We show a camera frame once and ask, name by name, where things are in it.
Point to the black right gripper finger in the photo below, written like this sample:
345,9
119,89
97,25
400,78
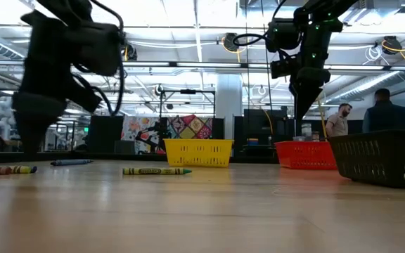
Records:
304,98

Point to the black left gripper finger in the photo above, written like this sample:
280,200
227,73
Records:
33,119

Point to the blue crayon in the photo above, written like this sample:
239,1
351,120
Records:
70,162

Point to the yellow plastic basket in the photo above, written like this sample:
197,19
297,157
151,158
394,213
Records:
198,152

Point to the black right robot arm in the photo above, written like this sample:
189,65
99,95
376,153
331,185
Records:
315,38

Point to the black background robot arm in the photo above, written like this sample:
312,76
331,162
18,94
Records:
149,137

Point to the clear container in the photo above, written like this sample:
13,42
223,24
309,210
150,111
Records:
307,130

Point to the white robot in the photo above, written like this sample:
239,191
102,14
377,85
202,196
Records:
0,119

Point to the person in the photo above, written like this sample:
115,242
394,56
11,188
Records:
387,117
339,124

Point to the black equipment rack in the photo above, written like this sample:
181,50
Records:
258,123

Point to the red plastic basket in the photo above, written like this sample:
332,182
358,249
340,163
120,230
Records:
304,154

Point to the blue yellow box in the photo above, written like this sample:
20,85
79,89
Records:
252,141

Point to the black cabinet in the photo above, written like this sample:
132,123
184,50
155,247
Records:
105,133

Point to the white column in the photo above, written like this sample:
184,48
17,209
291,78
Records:
229,105

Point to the black plastic basket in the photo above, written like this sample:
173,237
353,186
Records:
382,158

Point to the colourful patterned panel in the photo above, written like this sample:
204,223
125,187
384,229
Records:
188,128

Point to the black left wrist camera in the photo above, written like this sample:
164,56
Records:
97,49

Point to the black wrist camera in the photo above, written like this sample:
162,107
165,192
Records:
281,35
97,49

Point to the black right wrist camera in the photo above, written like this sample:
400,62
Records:
281,35

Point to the black frame rig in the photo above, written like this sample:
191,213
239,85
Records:
187,91

